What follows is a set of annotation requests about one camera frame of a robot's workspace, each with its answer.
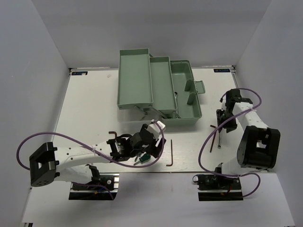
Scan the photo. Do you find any blue corner label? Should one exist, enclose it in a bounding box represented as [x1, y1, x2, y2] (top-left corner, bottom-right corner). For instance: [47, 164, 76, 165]
[71, 71, 88, 76]
[214, 69, 231, 73]

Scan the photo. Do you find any right blue corner label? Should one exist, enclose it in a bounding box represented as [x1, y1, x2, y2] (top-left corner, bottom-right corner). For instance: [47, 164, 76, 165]
[214, 69, 231, 73]

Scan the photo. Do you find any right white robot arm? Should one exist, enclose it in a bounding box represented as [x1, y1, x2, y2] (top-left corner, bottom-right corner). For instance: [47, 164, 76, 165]
[214, 88, 281, 189]

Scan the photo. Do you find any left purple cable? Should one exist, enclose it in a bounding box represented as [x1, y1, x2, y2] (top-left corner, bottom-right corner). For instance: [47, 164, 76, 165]
[17, 120, 166, 201]

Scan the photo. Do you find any red hex key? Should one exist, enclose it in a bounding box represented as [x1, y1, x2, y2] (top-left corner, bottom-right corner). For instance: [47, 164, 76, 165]
[210, 125, 216, 153]

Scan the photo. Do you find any purple cable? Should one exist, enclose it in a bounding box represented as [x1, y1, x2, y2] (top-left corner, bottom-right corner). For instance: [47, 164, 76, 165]
[198, 88, 262, 198]
[17, 120, 166, 201]

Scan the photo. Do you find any green plastic toolbox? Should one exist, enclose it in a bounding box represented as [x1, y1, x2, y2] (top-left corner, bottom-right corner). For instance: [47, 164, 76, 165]
[117, 48, 205, 127]

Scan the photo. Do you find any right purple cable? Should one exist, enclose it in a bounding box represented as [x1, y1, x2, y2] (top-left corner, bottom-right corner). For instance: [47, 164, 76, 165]
[198, 88, 262, 198]

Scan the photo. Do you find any left blue corner label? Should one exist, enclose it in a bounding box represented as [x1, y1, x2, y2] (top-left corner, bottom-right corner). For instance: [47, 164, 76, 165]
[71, 71, 88, 76]

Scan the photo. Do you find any small combination wrench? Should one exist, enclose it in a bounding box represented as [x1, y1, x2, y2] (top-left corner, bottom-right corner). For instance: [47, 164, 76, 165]
[217, 132, 222, 149]

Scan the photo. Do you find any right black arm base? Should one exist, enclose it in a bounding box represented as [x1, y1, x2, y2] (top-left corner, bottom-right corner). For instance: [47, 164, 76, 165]
[192, 174, 243, 201]

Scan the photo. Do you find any long hex key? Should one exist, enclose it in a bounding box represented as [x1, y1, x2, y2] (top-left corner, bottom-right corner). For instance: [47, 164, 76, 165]
[108, 131, 117, 138]

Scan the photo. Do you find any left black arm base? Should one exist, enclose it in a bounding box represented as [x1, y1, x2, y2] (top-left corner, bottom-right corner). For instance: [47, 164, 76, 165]
[69, 174, 119, 201]

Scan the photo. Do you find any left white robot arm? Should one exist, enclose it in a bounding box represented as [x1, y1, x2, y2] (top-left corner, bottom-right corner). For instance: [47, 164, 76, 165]
[29, 121, 166, 189]

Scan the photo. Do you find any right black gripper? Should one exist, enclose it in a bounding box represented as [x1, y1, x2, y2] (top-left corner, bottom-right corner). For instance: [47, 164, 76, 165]
[216, 108, 238, 132]

